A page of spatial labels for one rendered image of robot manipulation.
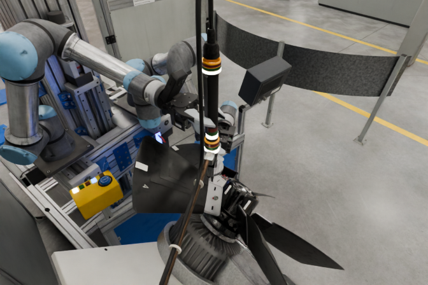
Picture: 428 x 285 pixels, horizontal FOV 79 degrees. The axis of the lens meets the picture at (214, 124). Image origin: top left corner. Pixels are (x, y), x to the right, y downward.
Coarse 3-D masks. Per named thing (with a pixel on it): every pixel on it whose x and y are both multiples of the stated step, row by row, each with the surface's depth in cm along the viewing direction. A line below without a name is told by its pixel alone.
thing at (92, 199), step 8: (96, 176) 104; (112, 176) 104; (80, 184) 101; (96, 184) 101; (112, 184) 101; (72, 192) 98; (80, 192) 98; (88, 192) 98; (96, 192) 98; (104, 192) 98; (112, 192) 101; (120, 192) 104; (80, 200) 96; (88, 200) 96; (96, 200) 98; (104, 200) 101; (112, 200) 103; (80, 208) 94; (88, 208) 97; (96, 208) 100; (104, 208) 103; (88, 216) 99
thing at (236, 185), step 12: (228, 180) 81; (228, 192) 77; (240, 192) 76; (252, 192) 85; (228, 204) 76; (240, 204) 76; (252, 204) 77; (216, 216) 77; (228, 216) 77; (228, 228) 75
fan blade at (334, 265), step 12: (276, 228) 80; (276, 240) 84; (288, 240) 81; (300, 240) 77; (288, 252) 86; (300, 252) 82; (312, 252) 78; (312, 264) 86; (324, 264) 79; (336, 264) 73
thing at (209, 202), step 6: (210, 186) 76; (216, 186) 78; (210, 192) 75; (216, 192) 77; (210, 198) 75; (210, 204) 74; (216, 204) 76; (204, 210) 72; (210, 210) 74; (216, 210) 75
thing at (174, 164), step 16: (144, 144) 68; (160, 144) 72; (144, 160) 65; (160, 160) 68; (176, 160) 72; (144, 176) 62; (160, 176) 65; (176, 176) 69; (192, 176) 72; (144, 192) 60; (160, 192) 63; (176, 192) 67; (144, 208) 58; (160, 208) 62; (176, 208) 65
